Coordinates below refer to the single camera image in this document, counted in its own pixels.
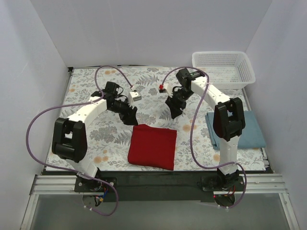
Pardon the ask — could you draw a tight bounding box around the red t shirt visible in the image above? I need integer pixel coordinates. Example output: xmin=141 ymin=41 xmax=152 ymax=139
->
xmin=128 ymin=124 xmax=177 ymax=171

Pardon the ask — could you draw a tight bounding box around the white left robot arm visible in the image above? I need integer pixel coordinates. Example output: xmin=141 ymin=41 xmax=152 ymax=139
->
xmin=51 ymin=81 xmax=142 ymax=192

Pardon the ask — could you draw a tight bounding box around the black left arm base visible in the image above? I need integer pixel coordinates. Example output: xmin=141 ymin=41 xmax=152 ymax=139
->
xmin=74 ymin=177 xmax=109 ymax=193

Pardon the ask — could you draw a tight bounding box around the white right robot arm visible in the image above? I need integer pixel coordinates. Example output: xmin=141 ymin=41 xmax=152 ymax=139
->
xmin=159 ymin=67 xmax=246 ymax=191

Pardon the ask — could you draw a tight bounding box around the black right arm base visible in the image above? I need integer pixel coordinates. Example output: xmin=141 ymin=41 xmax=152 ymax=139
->
xmin=200 ymin=172 xmax=244 ymax=192

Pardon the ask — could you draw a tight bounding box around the floral patterned table mat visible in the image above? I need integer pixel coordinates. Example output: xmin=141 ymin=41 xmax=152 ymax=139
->
xmin=60 ymin=67 xmax=220 ymax=171

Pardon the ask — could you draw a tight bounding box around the white plastic basket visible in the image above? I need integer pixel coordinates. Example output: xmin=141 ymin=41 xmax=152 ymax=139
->
xmin=192 ymin=51 xmax=256 ymax=90

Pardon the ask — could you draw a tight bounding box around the folded blue t shirt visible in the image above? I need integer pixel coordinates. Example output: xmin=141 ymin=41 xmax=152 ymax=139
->
xmin=205 ymin=111 xmax=266 ymax=150

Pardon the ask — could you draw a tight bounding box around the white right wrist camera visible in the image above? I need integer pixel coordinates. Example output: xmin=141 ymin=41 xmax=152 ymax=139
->
xmin=158 ymin=83 xmax=173 ymax=97

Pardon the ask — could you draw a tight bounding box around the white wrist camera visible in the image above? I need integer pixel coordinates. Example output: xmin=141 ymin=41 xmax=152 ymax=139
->
xmin=128 ymin=91 xmax=142 ymax=105
xmin=158 ymin=83 xmax=173 ymax=97

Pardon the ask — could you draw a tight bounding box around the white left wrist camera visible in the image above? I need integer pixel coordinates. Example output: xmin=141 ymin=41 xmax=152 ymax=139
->
xmin=128 ymin=91 xmax=142 ymax=105

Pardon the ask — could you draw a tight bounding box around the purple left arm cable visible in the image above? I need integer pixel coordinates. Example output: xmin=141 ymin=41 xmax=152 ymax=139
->
xmin=26 ymin=66 xmax=135 ymax=216

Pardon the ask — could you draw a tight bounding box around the aluminium mounting rail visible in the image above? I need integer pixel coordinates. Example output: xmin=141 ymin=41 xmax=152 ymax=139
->
xmin=30 ymin=174 xmax=288 ymax=195

